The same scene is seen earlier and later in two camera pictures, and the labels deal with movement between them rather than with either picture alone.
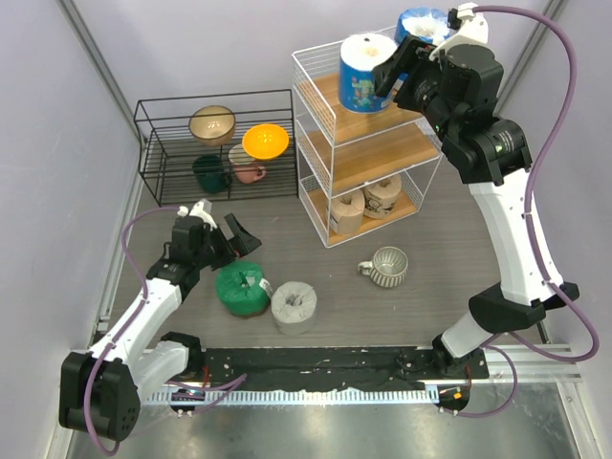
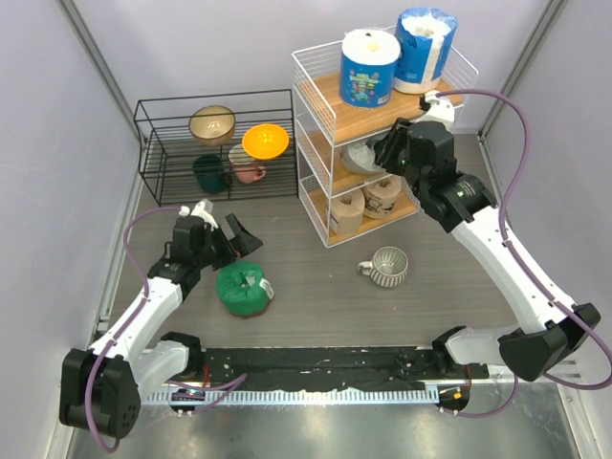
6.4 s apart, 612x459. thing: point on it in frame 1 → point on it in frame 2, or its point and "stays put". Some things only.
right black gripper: x=387 y=72 → x=388 y=148
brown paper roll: x=347 y=212 stays put
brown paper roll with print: x=381 y=197 stays put
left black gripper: x=240 y=244 stays put
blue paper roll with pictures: x=360 y=54 stays put
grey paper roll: x=294 y=305 → x=360 y=157
